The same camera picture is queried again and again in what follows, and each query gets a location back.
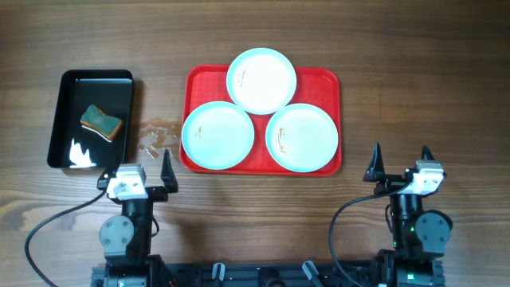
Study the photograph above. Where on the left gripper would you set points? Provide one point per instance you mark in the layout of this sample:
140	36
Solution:
157	194

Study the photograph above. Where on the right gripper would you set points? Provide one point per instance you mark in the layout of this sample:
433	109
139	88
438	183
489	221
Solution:
375	173

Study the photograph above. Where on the white plate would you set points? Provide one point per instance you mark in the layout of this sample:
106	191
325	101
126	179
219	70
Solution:
217	135
261	81
301	138

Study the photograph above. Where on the green orange sponge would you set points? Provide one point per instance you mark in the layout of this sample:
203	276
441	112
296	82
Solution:
98	121

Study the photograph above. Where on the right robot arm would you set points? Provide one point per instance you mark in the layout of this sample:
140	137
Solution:
419	236

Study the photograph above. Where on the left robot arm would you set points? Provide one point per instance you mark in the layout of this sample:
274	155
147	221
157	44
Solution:
126	237

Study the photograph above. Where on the black rectangular water tray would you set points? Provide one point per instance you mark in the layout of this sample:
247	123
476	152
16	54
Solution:
74	147

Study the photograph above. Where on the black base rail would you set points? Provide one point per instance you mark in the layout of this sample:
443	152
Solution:
365	274

